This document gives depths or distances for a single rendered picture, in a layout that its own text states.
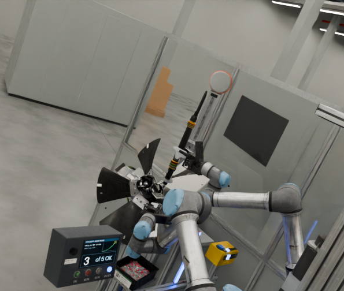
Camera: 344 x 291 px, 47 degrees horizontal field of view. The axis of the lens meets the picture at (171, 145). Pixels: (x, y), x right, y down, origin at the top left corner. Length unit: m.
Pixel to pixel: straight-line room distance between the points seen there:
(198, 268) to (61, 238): 0.51
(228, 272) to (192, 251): 1.34
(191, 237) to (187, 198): 0.16
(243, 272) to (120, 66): 5.58
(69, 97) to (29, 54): 1.03
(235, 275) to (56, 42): 5.51
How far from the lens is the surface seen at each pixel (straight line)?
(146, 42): 7.78
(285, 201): 1.89
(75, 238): 1.51
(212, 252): 2.33
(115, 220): 2.27
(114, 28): 7.54
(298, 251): 2.09
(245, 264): 2.81
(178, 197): 1.61
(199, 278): 1.54
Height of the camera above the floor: 2.04
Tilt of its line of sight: 14 degrees down
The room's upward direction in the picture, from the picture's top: 23 degrees clockwise
